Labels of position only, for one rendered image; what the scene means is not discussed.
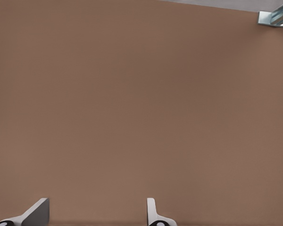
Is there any silver frame post with foot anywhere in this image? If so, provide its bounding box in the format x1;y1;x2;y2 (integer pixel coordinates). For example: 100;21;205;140
257;1;283;27

